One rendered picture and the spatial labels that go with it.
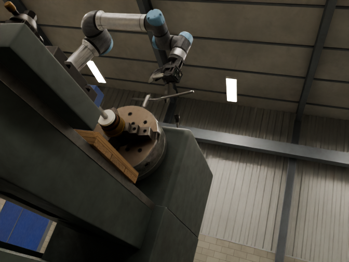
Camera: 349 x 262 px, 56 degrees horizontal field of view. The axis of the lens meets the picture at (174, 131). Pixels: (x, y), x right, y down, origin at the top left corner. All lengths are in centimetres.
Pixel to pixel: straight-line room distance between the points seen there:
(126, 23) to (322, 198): 1078
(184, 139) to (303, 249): 1007
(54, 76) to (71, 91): 6
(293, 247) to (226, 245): 204
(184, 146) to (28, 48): 94
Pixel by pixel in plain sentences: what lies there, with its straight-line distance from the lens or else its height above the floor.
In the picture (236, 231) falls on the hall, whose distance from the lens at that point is 1133.
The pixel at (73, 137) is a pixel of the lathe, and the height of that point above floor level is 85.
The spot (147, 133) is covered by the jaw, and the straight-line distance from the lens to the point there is 129.
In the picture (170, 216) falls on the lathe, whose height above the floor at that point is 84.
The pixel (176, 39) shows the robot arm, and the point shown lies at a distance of 162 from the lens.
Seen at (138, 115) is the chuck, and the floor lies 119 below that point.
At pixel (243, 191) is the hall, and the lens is 1168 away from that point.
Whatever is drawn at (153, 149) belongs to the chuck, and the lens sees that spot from 131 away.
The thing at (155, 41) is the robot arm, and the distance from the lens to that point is 166.
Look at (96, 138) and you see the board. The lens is 93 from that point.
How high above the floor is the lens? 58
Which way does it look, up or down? 25 degrees up
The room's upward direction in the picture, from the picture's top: 18 degrees clockwise
